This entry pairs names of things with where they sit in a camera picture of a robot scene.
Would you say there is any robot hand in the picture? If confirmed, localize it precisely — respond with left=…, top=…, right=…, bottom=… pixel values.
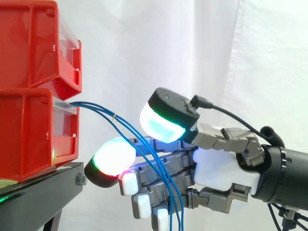
left=84, top=87, right=266, bottom=231

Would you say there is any black stand with green tape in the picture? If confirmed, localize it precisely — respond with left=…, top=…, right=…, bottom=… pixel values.
left=0, top=161, right=87, bottom=231

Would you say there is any red bin with clear plate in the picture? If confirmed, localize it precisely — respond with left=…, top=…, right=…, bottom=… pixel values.
left=0, top=0, right=82, bottom=101
left=0, top=88, right=80, bottom=183

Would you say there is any thin black cable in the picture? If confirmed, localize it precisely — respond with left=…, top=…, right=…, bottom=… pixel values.
left=191, top=95, right=270, bottom=140

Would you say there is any black coiled cable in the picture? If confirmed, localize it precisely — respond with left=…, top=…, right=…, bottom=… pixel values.
left=261, top=126, right=286, bottom=148

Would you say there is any blue cable bundle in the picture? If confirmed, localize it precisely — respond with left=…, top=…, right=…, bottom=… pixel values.
left=70, top=101, right=186, bottom=231

